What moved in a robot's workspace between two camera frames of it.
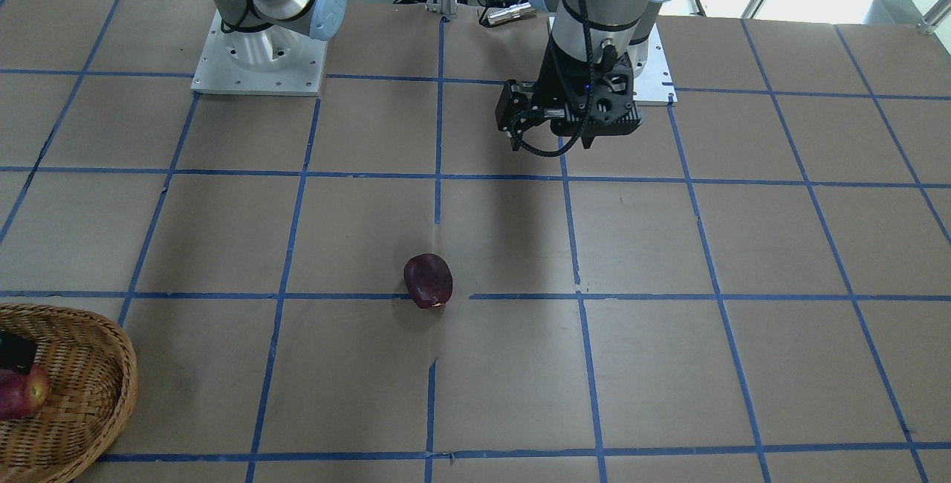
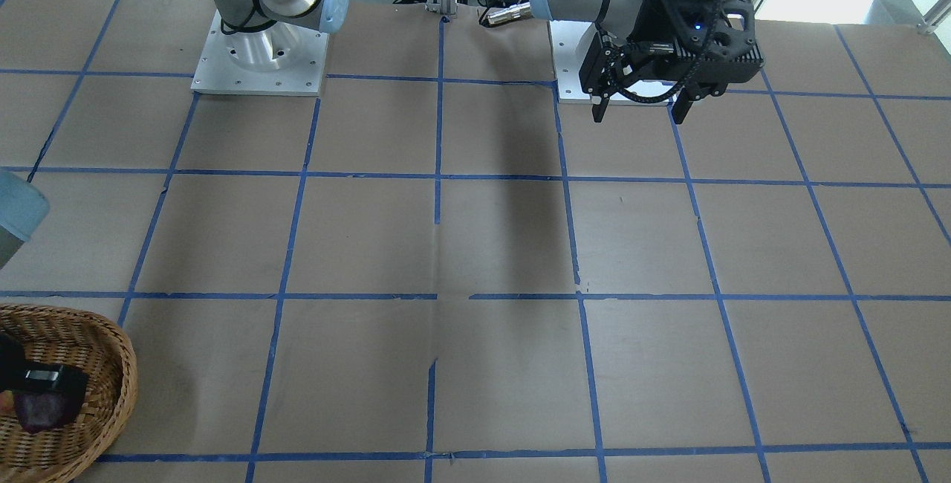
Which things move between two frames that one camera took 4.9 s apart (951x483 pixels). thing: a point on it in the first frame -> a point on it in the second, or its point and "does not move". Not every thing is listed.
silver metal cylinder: [524, 10] does not move
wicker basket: [92, 369] does not move
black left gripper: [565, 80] -> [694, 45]
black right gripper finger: [16, 353] -> [18, 374]
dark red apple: [429, 280] -> [41, 410]
